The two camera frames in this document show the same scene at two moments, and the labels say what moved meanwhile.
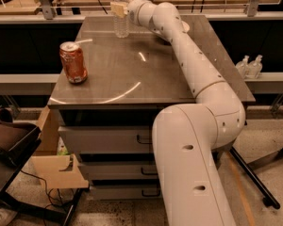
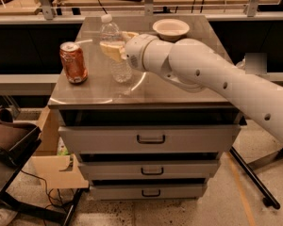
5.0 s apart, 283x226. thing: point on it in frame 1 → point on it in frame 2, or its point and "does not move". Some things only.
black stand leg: x=268 y=199 does not move
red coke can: x=74 y=63 does not move
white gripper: x=134 y=11 → x=134 y=51
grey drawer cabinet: x=107 y=121 does not move
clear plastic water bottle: x=121 y=24 → x=121 y=72
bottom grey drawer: x=125 y=191 does not move
